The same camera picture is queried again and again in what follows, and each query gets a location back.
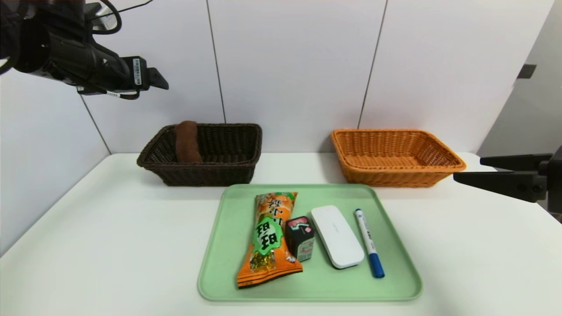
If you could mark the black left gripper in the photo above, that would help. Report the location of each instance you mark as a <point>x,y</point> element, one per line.
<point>138,71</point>

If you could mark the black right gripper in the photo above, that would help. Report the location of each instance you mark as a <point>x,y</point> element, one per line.
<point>555,180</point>

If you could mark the brown towel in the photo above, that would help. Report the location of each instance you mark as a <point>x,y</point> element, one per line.
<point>188,145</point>

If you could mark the white rectangular case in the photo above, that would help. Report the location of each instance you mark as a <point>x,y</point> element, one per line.
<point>336,237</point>

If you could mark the orange snack bag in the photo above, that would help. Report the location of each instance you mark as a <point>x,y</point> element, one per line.
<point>268,239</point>

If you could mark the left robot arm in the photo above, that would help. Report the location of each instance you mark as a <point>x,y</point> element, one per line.
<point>26,39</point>

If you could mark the dark brown wicker basket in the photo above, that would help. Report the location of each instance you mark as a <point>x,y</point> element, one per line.
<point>228,173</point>

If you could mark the orange wicker basket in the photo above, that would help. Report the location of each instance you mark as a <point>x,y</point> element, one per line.
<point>395,177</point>

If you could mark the blue and white marker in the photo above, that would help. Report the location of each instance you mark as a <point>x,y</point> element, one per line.
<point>369,243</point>

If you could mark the green plastic tray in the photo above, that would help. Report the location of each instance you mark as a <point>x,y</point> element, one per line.
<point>316,285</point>

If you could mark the black wall fixture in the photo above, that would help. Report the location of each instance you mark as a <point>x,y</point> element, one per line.
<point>526,71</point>

